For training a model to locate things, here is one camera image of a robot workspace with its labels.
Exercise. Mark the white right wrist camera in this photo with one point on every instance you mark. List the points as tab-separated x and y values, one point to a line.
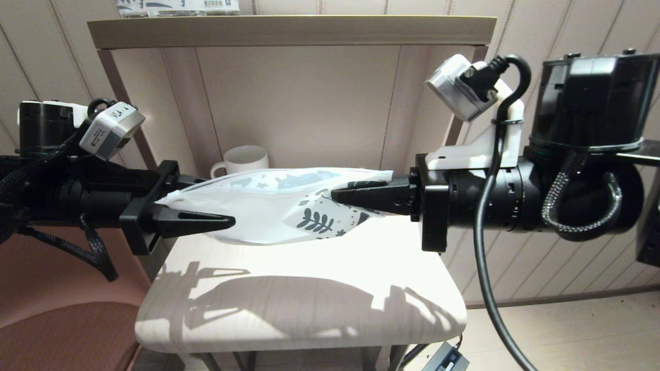
464	87

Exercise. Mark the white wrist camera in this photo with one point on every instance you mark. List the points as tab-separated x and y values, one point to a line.
464	87
111	129

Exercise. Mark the white ribbed ceramic mug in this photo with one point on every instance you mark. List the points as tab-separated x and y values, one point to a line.
242	157

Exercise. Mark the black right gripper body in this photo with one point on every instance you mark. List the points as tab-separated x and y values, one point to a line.
434	216

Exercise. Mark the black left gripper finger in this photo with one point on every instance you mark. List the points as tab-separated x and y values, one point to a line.
191	222
188	182

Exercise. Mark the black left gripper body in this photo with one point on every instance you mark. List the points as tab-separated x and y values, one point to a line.
147	216

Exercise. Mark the light wooden desk with shelf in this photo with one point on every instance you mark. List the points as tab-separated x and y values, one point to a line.
309	103

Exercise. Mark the patterned package with barcode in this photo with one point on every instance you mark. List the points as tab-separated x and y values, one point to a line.
175	5

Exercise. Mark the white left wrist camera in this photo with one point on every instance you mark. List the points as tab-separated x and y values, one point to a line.
111	129

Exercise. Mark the white floral plastic bag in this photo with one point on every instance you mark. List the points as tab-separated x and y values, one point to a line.
268	206

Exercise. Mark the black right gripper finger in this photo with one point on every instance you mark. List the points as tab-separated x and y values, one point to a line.
386	202
397	185

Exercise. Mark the reddish brown chair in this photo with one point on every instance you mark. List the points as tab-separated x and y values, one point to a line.
51	330

